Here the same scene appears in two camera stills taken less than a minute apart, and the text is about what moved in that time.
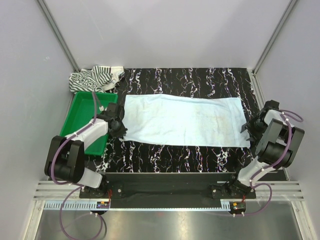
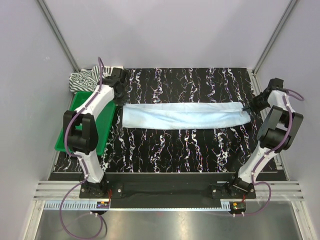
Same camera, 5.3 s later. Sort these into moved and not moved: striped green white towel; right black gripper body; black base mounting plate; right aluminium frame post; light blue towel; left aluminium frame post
Moved: light blue towel; right black gripper body
Not moved: left aluminium frame post; right aluminium frame post; black base mounting plate; striped green white towel
